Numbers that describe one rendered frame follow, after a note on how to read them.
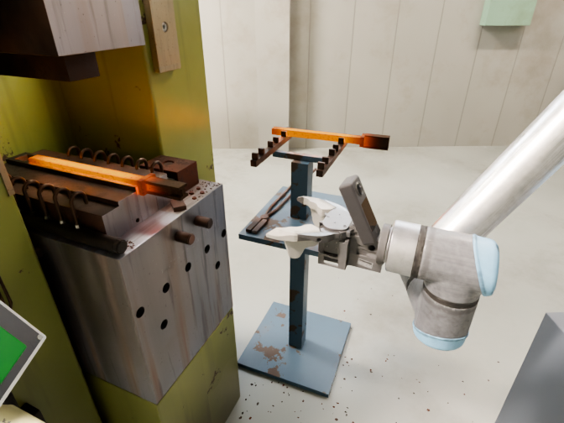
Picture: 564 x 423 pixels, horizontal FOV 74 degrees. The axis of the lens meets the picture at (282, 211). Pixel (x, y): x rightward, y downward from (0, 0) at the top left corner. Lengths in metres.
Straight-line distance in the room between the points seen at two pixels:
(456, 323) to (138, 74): 0.93
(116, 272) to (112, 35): 0.44
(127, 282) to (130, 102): 0.53
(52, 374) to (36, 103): 0.72
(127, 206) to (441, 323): 0.65
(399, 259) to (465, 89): 3.76
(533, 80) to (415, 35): 1.32
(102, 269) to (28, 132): 0.57
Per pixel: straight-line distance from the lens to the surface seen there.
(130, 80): 1.13
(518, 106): 4.65
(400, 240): 0.63
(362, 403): 1.64
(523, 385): 1.44
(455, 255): 0.63
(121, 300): 0.86
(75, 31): 0.75
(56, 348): 1.06
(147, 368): 0.99
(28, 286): 0.94
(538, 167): 0.77
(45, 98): 1.31
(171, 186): 0.81
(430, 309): 0.70
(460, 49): 4.21
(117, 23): 0.82
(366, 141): 1.32
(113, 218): 0.83
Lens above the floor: 1.34
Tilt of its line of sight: 29 degrees down
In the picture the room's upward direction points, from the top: straight up
